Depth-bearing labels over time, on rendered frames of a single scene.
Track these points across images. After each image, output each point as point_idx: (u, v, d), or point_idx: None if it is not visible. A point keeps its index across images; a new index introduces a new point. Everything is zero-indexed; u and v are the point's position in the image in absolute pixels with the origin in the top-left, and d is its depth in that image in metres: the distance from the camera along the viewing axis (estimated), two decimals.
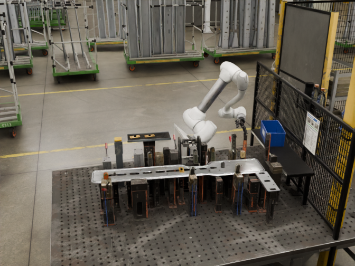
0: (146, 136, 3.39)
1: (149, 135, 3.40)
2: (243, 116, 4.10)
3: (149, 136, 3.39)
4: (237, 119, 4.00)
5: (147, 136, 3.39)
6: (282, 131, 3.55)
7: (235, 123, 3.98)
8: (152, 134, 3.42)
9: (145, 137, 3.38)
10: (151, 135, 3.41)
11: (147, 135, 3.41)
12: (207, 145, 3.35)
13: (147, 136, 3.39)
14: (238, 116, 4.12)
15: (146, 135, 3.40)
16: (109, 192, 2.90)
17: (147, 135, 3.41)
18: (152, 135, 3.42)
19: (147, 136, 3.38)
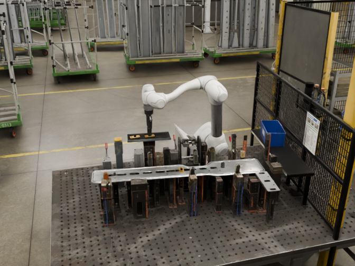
0: (146, 136, 3.39)
1: (149, 135, 3.40)
2: (153, 108, 3.31)
3: (149, 136, 3.39)
4: (151, 125, 3.32)
5: (147, 136, 3.39)
6: (282, 131, 3.55)
7: (148, 128, 3.36)
8: (152, 134, 3.42)
9: (145, 137, 3.38)
10: (151, 135, 3.41)
11: (147, 135, 3.41)
12: (207, 145, 3.35)
13: (147, 136, 3.39)
14: (149, 109, 3.26)
15: (146, 135, 3.40)
16: (109, 192, 2.90)
17: (147, 135, 3.41)
18: (152, 135, 3.42)
19: (147, 136, 3.38)
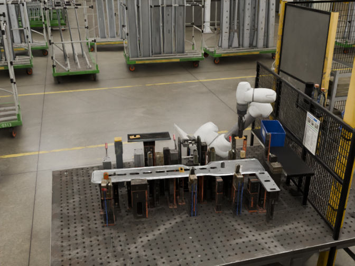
0: (236, 138, 3.14)
1: (239, 138, 3.14)
2: (248, 108, 3.05)
3: (239, 138, 3.14)
4: (244, 126, 3.07)
5: (237, 138, 3.14)
6: (282, 131, 3.55)
7: (239, 129, 3.11)
8: (243, 136, 3.17)
9: (145, 137, 3.38)
10: (242, 138, 3.15)
11: (237, 137, 3.16)
12: (207, 145, 3.35)
13: (237, 138, 3.14)
14: (243, 108, 3.01)
15: (236, 137, 3.15)
16: (109, 192, 2.90)
17: (237, 136, 3.16)
18: (243, 137, 3.16)
19: (237, 139, 3.13)
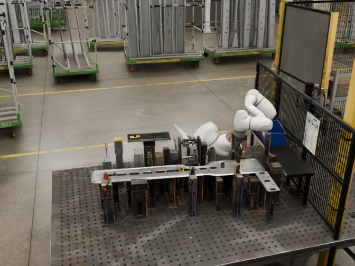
0: (234, 163, 3.23)
1: None
2: (245, 135, 3.14)
3: None
4: (241, 153, 3.16)
5: (235, 163, 3.23)
6: (282, 131, 3.55)
7: (237, 155, 3.20)
8: (240, 162, 3.26)
9: (145, 137, 3.38)
10: (240, 163, 3.24)
11: (235, 162, 3.25)
12: (207, 145, 3.35)
13: (235, 163, 3.23)
14: (241, 136, 3.10)
15: (234, 162, 3.25)
16: (109, 192, 2.90)
17: (235, 162, 3.25)
18: (241, 162, 3.26)
19: (235, 164, 3.23)
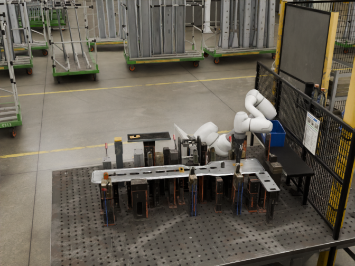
0: (234, 165, 3.24)
1: None
2: (245, 137, 3.14)
3: None
4: (241, 154, 3.16)
5: (235, 164, 3.24)
6: (282, 131, 3.55)
7: (237, 157, 3.20)
8: (240, 163, 3.26)
9: (145, 137, 3.38)
10: (240, 164, 3.25)
11: (235, 164, 3.26)
12: (207, 145, 3.35)
13: None
14: (240, 138, 3.11)
15: (234, 164, 3.25)
16: (109, 192, 2.90)
17: (235, 163, 3.26)
18: (241, 163, 3.26)
19: (235, 165, 3.23)
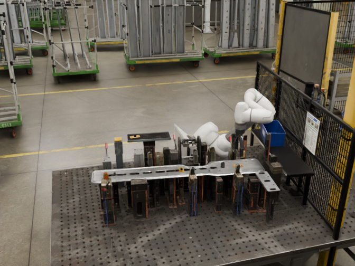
0: (234, 166, 3.24)
1: None
2: (245, 127, 3.11)
3: None
4: (243, 145, 3.09)
5: None
6: (282, 131, 3.55)
7: (240, 149, 3.11)
8: (240, 164, 3.27)
9: (145, 137, 3.38)
10: None
11: None
12: (207, 145, 3.35)
13: None
14: (241, 128, 3.07)
15: (234, 165, 3.26)
16: (109, 192, 2.90)
17: (235, 164, 3.26)
18: (241, 165, 3.27)
19: (235, 167, 3.23)
